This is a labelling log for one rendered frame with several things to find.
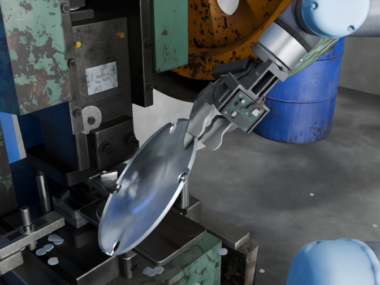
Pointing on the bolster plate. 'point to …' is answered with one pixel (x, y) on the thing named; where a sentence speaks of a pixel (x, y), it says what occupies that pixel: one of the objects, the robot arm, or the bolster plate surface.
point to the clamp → (26, 237)
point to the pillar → (43, 193)
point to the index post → (184, 201)
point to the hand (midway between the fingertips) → (190, 142)
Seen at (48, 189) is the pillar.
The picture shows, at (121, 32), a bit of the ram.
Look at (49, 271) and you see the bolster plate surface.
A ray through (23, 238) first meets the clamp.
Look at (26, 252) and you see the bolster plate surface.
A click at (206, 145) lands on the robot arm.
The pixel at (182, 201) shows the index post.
